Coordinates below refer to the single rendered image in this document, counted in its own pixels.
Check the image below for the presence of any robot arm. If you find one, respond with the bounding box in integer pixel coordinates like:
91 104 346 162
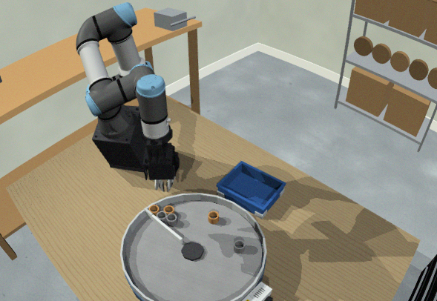
76 2 171 139

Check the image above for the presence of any blue crate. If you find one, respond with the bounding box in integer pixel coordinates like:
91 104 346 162
216 161 286 219

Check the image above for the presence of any bronze bushing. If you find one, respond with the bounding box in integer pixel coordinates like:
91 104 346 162
164 205 174 215
149 205 160 216
208 211 219 224

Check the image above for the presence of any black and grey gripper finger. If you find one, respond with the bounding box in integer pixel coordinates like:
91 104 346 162
167 152 180 192
154 180 164 192

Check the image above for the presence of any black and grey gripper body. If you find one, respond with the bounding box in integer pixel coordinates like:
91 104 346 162
141 125 175 180

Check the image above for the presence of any grey metal sleeve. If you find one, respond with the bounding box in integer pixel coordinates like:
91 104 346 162
166 214 177 227
157 211 167 224
234 240 245 254

